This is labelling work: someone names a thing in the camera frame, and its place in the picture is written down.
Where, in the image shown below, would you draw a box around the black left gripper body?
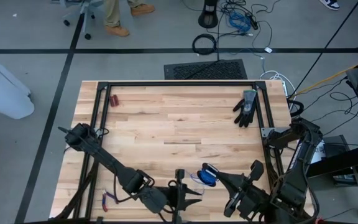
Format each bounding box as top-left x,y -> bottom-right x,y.
163,169 -> 188,224

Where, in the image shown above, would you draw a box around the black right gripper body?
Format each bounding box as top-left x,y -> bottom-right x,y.
224,160 -> 270,218

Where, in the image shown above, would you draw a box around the blue cord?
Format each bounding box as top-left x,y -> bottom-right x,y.
190,163 -> 219,197

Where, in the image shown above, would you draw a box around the small cord spool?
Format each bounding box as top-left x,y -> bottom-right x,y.
196,163 -> 219,187

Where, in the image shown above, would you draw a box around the black work glove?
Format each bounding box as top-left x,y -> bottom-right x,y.
232,89 -> 258,128

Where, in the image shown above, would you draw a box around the white paper label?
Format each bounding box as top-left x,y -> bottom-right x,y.
311,141 -> 326,164

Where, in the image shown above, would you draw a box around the black computer box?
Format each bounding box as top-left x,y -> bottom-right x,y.
321,134 -> 356,184

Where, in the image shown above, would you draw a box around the black equipment stand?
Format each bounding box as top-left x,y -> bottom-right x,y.
305,139 -> 358,218

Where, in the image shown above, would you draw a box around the black floor mat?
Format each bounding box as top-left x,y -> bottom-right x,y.
163,58 -> 249,80

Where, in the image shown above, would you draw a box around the black floor stand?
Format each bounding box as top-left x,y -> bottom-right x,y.
197,0 -> 219,29

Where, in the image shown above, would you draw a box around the person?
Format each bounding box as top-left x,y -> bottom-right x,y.
103,0 -> 157,37

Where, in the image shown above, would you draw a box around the person's sneaker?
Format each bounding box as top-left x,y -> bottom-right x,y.
318,0 -> 341,11

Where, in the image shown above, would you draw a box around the grey office chair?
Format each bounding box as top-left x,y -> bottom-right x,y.
50,0 -> 105,40

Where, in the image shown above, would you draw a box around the red and blue wire bundle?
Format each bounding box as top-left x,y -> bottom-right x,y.
102,189 -> 119,213

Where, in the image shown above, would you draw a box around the white floor cable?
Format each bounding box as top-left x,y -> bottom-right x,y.
259,70 -> 293,94

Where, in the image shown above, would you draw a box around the black cable coil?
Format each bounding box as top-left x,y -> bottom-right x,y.
191,33 -> 218,56

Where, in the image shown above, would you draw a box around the black floor cable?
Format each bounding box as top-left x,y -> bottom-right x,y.
303,76 -> 358,138
252,19 -> 274,50

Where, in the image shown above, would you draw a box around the yellow floor cable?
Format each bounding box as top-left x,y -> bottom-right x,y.
290,52 -> 358,99

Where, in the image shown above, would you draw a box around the blue floor cable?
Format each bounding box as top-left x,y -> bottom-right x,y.
227,11 -> 252,34

